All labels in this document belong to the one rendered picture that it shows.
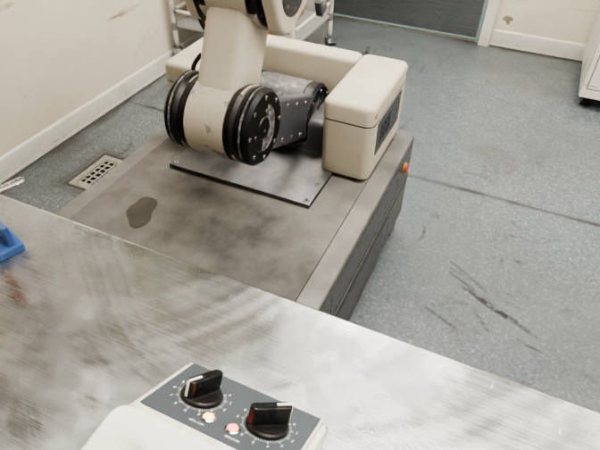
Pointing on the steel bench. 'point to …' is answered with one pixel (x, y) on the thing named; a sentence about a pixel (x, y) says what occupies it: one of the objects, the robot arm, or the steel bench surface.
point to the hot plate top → (156, 430)
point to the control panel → (229, 413)
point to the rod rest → (9, 244)
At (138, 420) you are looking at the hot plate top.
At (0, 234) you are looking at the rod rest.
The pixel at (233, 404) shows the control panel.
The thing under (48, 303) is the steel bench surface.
